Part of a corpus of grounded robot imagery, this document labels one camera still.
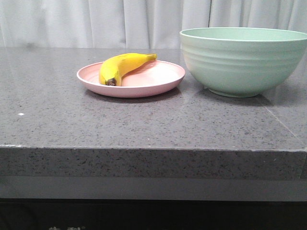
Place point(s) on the pink plate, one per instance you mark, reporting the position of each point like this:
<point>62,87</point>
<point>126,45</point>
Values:
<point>151,79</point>

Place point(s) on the green bowl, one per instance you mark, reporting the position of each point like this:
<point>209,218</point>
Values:
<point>241,62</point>

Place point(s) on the white curtain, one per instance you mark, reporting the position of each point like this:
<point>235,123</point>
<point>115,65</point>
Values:
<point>135,23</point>

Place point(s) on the yellow banana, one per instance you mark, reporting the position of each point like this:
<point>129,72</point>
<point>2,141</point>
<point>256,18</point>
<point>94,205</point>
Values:
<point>115,68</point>

